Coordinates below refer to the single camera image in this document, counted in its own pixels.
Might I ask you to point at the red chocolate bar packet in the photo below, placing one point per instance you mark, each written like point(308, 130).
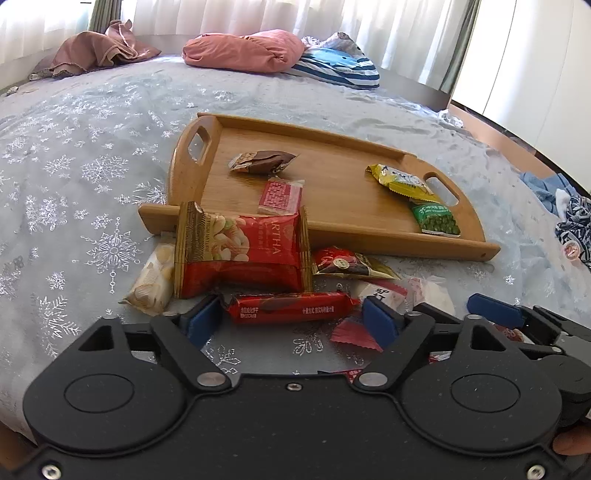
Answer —
point(286, 309)

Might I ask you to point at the red white pastry packet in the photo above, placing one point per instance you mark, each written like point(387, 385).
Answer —
point(385, 295)

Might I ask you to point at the yellow cracker packet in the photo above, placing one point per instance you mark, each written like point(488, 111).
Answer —
point(406, 182)

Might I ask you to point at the small grey scrap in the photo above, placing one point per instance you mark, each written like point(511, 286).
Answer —
point(11, 90)

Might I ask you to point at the red nut snack packet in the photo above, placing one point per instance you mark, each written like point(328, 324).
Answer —
point(249, 249)

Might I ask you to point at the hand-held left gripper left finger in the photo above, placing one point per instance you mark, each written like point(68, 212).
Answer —
point(203, 321)

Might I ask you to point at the grey patterned cloth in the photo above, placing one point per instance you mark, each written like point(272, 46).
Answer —
point(341, 41)

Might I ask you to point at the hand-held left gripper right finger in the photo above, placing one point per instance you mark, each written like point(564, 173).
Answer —
point(381, 323)

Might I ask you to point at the small round cup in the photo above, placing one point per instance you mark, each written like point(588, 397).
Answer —
point(571, 249)

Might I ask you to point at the red patterned cake packet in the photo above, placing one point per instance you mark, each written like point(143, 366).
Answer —
point(279, 196)

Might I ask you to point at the gold and maroon small packet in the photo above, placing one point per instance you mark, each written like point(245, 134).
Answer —
point(346, 265)

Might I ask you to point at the clear packet white cake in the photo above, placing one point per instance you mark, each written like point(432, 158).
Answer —
point(436, 290)

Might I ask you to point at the green curtain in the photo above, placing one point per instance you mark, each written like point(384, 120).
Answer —
point(461, 41)
point(108, 14)

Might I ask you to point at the white wardrobe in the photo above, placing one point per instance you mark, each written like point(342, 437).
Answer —
point(531, 69)

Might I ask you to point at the person's right hand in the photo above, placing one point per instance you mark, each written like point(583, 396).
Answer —
point(570, 441)

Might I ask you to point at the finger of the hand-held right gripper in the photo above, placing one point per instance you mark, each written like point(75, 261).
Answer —
point(438, 310)
point(494, 310)

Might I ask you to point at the green pea packet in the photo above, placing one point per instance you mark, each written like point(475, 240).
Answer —
point(436, 220)

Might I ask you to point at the salmon pink pillow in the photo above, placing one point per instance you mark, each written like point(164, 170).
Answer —
point(240, 50)

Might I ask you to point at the dark blue patterned cloth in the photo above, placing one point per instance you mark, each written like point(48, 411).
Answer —
point(577, 221)

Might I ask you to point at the pale cookie clear packet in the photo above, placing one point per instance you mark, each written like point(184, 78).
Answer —
point(150, 281)

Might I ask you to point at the white crumpled plastic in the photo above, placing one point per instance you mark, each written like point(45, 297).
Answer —
point(450, 118)

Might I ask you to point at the dusty pink crumpled cloth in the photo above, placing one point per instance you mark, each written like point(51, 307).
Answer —
point(87, 50)

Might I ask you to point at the blue white striped pillow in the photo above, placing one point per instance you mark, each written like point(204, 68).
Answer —
point(341, 69)

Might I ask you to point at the brown chocolate snack packet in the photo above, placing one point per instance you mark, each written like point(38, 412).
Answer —
point(263, 162)

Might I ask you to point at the light blue cloth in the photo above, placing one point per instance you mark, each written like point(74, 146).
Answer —
point(542, 191)

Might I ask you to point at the white sheer curtain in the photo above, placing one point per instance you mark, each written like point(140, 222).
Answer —
point(277, 18)

